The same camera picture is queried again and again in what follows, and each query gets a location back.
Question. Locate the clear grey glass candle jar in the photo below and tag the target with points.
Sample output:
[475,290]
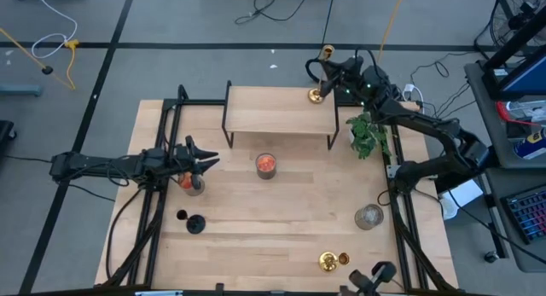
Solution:
[369,217]

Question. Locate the blue and yellow spray can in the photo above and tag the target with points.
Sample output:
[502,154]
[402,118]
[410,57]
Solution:
[531,144]

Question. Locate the black aluminium table frame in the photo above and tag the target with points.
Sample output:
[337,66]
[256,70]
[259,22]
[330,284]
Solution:
[196,102]

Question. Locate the wooden shelf with black legs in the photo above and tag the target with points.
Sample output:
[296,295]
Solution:
[277,112]

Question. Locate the green potted plant white pot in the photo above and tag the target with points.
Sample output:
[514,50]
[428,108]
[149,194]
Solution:
[367,136]

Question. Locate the white box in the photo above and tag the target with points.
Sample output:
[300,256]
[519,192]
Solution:
[462,198]

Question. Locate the black candlestick holder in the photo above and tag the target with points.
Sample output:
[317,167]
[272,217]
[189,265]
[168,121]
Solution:
[196,224]

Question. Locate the backlit rainbow keyboard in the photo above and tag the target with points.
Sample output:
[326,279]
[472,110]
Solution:
[529,213]

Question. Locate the grey side cart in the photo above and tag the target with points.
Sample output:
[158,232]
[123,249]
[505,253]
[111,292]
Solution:
[482,108]

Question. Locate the blue-screen monitor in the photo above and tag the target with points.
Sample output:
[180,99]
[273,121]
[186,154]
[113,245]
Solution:
[526,80]

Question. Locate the red tool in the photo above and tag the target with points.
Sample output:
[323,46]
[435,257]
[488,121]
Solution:
[505,112]

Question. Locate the red candle glass jar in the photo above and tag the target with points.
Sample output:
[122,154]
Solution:
[266,164]
[186,183]

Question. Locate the gold candlestick holder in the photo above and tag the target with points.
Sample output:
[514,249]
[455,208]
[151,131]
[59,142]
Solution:
[316,96]
[327,262]

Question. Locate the black camera on stand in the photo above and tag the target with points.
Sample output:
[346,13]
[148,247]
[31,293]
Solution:
[362,281]

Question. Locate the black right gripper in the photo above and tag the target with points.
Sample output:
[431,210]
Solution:
[350,74]

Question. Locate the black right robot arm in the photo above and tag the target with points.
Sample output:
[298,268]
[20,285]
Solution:
[431,129]

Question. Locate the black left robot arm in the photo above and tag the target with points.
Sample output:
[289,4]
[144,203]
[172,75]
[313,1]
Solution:
[94,164]

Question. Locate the black floor fan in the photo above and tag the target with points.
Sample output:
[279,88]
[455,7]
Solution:
[514,19]

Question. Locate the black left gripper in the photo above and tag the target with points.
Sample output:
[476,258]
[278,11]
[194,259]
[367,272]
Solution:
[183,159]

